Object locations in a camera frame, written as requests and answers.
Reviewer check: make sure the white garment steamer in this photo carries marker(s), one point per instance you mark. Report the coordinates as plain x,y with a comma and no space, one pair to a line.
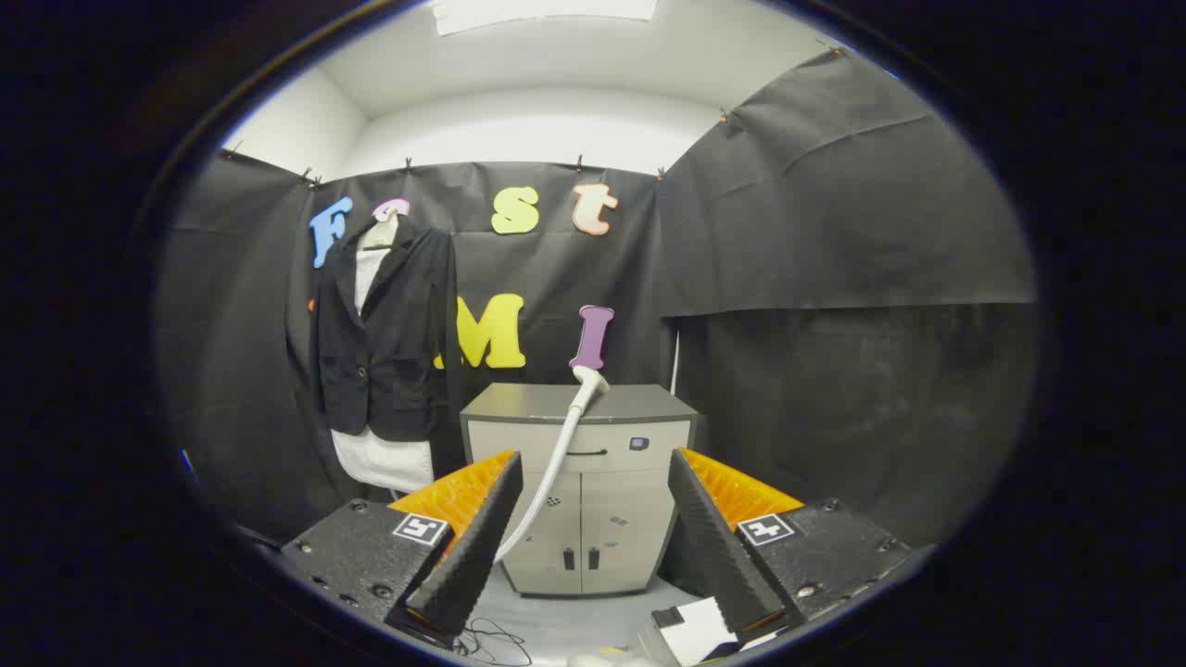
565,445

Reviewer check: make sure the white mannequin torso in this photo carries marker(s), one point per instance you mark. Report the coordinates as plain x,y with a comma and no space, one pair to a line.
384,463

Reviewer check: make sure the grey cabinet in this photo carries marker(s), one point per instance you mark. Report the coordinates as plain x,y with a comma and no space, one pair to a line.
602,519

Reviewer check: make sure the black blazer jacket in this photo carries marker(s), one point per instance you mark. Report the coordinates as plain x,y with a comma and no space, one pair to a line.
389,361

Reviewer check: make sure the black backdrop cloth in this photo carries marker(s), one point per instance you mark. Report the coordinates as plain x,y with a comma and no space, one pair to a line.
834,232

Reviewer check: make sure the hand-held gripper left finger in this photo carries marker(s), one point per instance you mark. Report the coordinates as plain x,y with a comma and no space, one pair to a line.
473,556

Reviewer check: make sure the ceiling light panel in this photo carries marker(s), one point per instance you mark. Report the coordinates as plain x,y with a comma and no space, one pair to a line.
537,11

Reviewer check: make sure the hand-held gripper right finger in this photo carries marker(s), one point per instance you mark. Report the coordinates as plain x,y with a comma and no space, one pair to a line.
718,556

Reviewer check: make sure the white paper sheet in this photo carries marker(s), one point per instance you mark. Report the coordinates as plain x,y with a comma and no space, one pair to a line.
700,635

